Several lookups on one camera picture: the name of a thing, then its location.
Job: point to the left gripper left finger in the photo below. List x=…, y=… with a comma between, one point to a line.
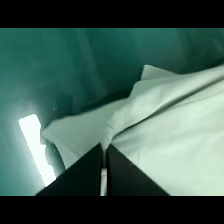
x=81, y=176

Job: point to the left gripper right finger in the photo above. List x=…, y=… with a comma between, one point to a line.
x=130, y=176

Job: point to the white shirt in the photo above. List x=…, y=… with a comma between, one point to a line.
x=173, y=133

